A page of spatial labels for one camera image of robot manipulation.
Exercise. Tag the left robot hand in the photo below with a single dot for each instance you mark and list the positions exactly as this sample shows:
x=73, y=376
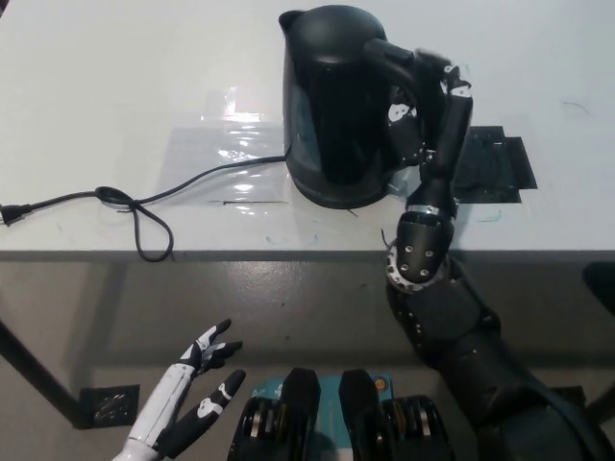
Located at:
x=163, y=403

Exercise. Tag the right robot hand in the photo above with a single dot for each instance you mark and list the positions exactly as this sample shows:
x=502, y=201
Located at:
x=449, y=144

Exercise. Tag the black electric kettle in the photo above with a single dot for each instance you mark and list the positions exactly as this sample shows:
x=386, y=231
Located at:
x=336, y=110

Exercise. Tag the black tape marker patch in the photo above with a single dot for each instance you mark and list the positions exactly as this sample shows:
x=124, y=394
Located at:
x=495, y=168

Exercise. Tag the black table leg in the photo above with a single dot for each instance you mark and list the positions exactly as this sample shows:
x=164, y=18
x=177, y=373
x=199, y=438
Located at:
x=33, y=370
x=600, y=281

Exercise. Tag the clear plastic sheet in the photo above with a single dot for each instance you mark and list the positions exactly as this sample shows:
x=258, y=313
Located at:
x=226, y=158

